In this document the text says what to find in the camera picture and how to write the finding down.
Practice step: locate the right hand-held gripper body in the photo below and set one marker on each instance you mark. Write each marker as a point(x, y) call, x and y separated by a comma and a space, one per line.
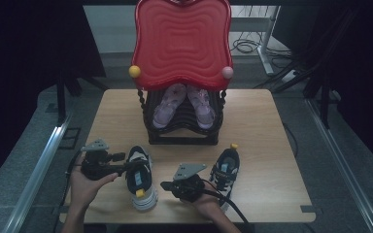
point(187, 189)

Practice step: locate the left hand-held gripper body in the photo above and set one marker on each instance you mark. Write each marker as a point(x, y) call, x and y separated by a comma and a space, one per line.
point(95, 165)

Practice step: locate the navy and white sneaker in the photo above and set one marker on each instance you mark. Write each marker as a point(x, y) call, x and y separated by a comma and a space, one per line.
point(141, 181)
point(226, 168)

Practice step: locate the purple sandal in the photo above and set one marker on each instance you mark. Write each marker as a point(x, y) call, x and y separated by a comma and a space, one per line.
point(168, 103)
point(202, 106)

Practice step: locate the red and black shoe rack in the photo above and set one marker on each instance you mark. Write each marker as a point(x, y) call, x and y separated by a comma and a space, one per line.
point(183, 45)

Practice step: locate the person's right hand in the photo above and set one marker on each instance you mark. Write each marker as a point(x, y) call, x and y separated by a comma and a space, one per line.
point(207, 207)

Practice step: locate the person's left hand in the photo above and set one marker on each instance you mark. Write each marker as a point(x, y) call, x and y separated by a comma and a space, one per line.
point(84, 191)

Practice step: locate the black metal stand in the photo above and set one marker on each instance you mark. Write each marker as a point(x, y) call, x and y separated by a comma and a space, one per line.
point(61, 97)
point(325, 103)

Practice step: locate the black curtain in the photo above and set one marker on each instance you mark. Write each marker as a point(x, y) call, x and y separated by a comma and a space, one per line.
point(29, 48)
point(353, 48)

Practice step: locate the white power strip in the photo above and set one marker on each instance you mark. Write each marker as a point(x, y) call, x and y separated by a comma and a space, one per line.
point(289, 76)

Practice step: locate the aluminium rail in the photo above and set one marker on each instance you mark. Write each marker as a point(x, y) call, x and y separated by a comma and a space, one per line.
point(35, 174)
point(343, 168)

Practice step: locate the white metal desk frame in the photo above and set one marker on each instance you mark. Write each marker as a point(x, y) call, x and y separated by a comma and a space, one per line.
point(267, 39)

